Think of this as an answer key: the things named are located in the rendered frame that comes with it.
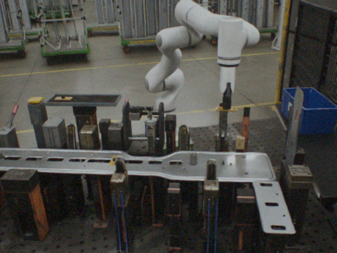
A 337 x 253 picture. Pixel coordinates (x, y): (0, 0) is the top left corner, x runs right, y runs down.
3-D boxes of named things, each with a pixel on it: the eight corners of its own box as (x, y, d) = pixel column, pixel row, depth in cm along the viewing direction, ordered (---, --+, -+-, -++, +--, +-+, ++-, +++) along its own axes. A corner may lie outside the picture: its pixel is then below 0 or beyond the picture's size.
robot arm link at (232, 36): (234, 51, 130) (213, 53, 127) (236, 15, 124) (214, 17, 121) (247, 55, 123) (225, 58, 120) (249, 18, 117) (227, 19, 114)
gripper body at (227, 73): (217, 57, 130) (216, 85, 135) (219, 64, 121) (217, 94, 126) (237, 57, 130) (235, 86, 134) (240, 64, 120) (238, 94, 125)
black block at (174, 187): (165, 254, 139) (162, 196, 126) (167, 236, 149) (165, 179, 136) (184, 255, 138) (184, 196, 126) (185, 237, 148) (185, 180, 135)
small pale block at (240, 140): (232, 206, 166) (236, 138, 150) (231, 201, 169) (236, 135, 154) (239, 206, 166) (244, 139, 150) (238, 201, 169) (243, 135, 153)
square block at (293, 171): (279, 249, 139) (291, 175, 124) (276, 236, 146) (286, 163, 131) (299, 250, 138) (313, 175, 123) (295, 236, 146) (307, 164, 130)
